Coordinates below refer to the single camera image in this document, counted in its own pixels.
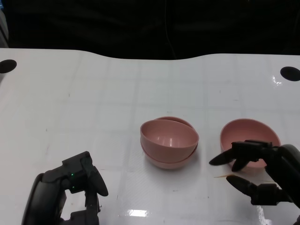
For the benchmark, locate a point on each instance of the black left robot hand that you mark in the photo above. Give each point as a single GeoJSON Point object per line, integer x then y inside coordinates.
{"type": "Point", "coordinates": [47, 192]}

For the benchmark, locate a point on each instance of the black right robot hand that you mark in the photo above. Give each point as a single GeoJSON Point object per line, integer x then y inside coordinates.
{"type": "Point", "coordinates": [288, 168]}

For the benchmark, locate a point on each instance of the pink plastic bowl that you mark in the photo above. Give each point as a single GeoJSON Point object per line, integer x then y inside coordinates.
{"type": "Point", "coordinates": [168, 138]}
{"type": "Point", "coordinates": [168, 164]}
{"type": "Point", "coordinates": [248, 131]}

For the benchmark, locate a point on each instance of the wooden toothpick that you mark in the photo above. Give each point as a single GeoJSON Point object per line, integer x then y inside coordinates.
{"type": "Point", "coordinates": [221, 176]}

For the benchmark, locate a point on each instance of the black round table grommet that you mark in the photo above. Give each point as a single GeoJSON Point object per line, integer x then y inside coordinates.
{"type": "Point", "coordinates": [7, 66]}
{"type": "Point", "coordinates": [290, 73]}

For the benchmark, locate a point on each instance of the black backdrop cloth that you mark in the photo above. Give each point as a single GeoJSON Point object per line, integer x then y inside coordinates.
{"type": "Point", "coordinates": [93, 23]}

